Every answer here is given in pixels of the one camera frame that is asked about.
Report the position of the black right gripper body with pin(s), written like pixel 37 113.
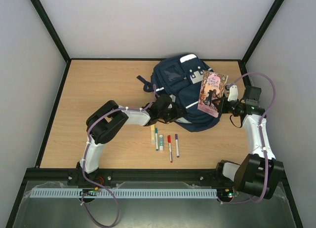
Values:
pixel 224 104

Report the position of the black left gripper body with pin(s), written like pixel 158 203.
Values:
pixel 171 116

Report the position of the illustrated book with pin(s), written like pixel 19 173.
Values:
pixel 212 87

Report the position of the navy blue student backpack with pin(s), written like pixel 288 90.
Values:
pixel 180 77

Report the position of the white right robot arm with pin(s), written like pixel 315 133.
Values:
pixel 259 174

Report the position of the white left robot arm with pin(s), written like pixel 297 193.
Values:
pixel 107 121

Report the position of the green marker pen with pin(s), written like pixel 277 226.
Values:
pixel 156 139

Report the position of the yellow highlighter pen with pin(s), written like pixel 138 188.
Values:
pixel 153 134

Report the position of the white glue stick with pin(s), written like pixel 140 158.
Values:
pixel 161 143

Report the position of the red marker pen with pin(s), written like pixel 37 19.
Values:
pixel 170 148

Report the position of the purple marker pen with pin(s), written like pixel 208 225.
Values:
pixel 177 146

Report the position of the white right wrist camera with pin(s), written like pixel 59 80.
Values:
pixel 233 93

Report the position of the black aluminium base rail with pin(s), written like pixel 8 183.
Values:
pixel 111 177

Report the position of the light blue cable duct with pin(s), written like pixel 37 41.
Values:
pixel 124 193

